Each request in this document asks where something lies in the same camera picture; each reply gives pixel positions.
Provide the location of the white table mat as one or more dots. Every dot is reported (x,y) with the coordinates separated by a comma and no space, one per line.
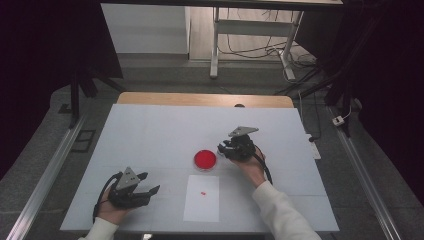
(160,133)

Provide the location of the white power adapter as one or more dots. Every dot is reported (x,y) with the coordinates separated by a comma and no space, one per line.
(338,120)

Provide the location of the aluminium rail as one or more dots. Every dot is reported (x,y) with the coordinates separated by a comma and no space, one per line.
(46,180)
(366,180)

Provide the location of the white paper sheet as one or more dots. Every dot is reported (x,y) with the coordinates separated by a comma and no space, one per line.
(201,206)

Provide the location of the small black floor plate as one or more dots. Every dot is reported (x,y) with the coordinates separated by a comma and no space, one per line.
(65,109)

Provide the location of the person's left hand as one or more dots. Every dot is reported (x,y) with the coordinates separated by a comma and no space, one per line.
(111,213)

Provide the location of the black floor socket plate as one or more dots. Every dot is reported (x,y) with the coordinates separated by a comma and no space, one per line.
(83,140)

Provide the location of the round red ink pad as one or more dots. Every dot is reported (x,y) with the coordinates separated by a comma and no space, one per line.
(205,159)

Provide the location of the dark round knob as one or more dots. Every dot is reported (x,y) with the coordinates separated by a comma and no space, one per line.
(239,105)

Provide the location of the black metal stand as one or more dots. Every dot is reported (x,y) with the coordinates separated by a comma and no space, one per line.
(75,100)

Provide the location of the white desk frame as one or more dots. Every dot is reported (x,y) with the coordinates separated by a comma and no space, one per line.
(253,27)

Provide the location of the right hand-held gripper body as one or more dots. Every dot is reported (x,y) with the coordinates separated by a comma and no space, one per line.
(241,148)

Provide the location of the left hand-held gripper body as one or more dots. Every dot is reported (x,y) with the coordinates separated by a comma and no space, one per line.
(128,196)

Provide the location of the white cabinet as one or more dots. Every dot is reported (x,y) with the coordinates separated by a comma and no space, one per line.
(145,30)

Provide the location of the dark curtain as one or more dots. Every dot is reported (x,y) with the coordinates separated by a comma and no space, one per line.
(393,66)
(33,50)

